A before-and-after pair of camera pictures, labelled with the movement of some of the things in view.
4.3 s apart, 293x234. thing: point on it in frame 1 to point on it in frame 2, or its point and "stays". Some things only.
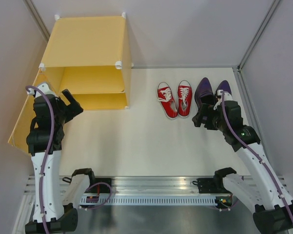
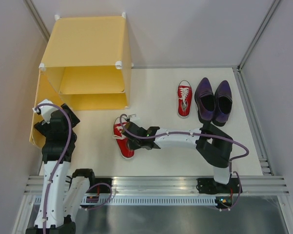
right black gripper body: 213,119 to 135,144
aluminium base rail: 154,185 stays
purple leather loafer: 204,93 stays
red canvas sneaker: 185,99 stays
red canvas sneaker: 166,101 to 118,135
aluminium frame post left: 38,18 stays
